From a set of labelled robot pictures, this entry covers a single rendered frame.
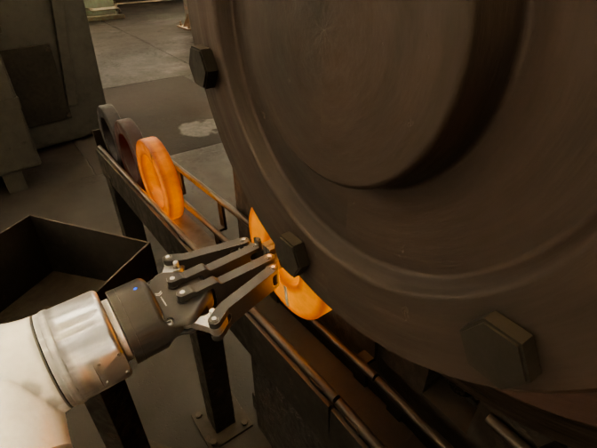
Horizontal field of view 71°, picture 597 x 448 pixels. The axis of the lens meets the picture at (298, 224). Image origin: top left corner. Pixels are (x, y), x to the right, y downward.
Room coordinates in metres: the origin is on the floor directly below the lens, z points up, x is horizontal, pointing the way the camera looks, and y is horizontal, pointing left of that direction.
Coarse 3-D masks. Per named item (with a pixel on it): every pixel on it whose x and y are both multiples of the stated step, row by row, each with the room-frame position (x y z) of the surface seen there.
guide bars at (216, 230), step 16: (192, 176) 0.80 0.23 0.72; (208, 192) 0.72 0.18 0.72; (192, 208) 0.76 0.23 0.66; (208, 224) 0.69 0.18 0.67; (224, 224) 0.68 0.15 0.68; (224, 240) 0.63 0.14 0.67; (336, 336) 0.38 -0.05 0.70; (352, 352) 0.35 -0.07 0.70; (368, 352) 0.35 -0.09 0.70; (368, 368) 0.33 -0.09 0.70; (384, 384) 0.30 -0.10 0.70; (400, 400) 0.28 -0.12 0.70; (400, 416) 0.28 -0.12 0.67; (416, 416) 0.26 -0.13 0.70; (432, 432) 0.24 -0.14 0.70; (496, 432) 0.21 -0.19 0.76; (512, 432) 0.21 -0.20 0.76
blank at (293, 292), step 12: (252, 216) 0.43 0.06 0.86; (252, 228) 0.44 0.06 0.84; (264, 228) 0.41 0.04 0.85; (252, 240) 0.44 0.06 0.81; (264, 240) 0.41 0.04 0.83; (288, 276) 0.39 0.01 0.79; (276, 288) 0.40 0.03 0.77; (288, 288) 0.38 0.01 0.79; (300, 288) 0.36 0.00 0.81; (288, 300) 0.38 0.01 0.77; (300, 300) 0.36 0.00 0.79; (312, 300) 0.34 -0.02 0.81; (300, 312) 0.36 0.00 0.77; (312, 312) 0.34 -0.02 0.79; (324, 312) 0.33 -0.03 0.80
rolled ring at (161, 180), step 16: (144, 144) 0.80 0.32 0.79; (160, 144) 0.80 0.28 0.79; (144, 160) 0.85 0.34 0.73; (160, 160) 0.76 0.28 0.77; (144, 176) 0.86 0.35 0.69; (160, 176) 0.75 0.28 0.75; (176, 176) 0.76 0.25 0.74; (160, 192) 0.85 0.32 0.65; (176, 192) 0.74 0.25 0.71; (176, 208) 0.74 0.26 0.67
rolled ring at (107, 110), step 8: (104, 112) 1.08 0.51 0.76; (112, 112) 1.09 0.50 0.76; (104, 120) 1.15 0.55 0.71; (112, 120) 1.07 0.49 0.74; (104, 128) 1.16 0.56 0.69; (112, 128) 1.05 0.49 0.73; (104, 136) 1.16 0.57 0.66; (112, 136) 1.06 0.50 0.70; (112, 144) 1.15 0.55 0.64; (112, 152) 1.13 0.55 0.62; (120, 160) 1.04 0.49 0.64
